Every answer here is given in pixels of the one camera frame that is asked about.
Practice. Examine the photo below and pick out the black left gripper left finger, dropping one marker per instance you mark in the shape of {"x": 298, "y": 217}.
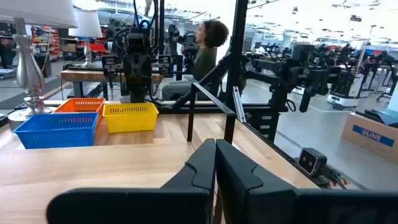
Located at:
{"x": 186, "y": 202}

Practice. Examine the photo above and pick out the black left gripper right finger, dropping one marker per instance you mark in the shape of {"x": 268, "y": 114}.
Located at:
{"x": 248, "y": 199}

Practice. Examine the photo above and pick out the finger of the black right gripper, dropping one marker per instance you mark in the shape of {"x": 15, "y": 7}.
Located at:
{"x": 130, "y": 71}
{"x": 144, "y": 71}

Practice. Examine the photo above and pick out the orange plastic basket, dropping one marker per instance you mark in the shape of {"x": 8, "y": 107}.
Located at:
{"x": 81, "y": 105}

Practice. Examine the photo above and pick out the yellow plastic basket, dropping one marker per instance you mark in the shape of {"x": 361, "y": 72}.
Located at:
{"x": 130, "y": 123}

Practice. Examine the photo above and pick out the blue plastic basket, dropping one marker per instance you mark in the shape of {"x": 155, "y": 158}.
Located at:
{"x": 56, "y": 133}

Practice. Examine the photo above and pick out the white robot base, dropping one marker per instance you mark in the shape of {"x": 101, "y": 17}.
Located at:
{"x": 354, "y": 90}

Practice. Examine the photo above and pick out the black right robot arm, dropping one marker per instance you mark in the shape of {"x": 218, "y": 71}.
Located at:
{"x": 138, "y": 95}

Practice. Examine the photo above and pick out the black background robot arm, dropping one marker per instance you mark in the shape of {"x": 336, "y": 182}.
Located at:
{"x": 270, "y": 66}

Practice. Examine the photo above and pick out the storage shelf with bins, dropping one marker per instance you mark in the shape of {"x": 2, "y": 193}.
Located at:
{"x": 46, "y": 40}

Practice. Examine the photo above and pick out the background wooden table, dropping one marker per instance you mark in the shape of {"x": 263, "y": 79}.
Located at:
{"x": 93, "y": 76}

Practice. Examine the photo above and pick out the background lamp white shade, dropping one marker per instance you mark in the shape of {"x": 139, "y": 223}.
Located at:
{"x": 87, "y": 28}

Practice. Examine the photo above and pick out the seated person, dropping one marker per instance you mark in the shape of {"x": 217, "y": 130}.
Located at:
{"x": 203, "y": 62}

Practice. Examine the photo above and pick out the silver table lamp white shade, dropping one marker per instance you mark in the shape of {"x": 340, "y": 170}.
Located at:
{"x": 29, "y": 71}

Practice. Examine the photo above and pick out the cardboard box blue label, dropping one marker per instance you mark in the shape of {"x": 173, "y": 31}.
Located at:
{"x": 367, "y": 140}

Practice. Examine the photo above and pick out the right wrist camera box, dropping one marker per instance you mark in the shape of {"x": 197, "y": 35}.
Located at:
{"x": 136, "y": 43}

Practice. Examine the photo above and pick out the black table-level camera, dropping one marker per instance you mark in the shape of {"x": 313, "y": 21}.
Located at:
{"x": 311, "y": 161}

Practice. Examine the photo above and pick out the silver metal bracket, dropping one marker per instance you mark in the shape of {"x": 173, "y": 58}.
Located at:
{"x": 238, "y": 105}

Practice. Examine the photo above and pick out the black aluminium table frame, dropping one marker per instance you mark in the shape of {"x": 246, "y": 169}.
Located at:
{"x": 237, "y": 46}

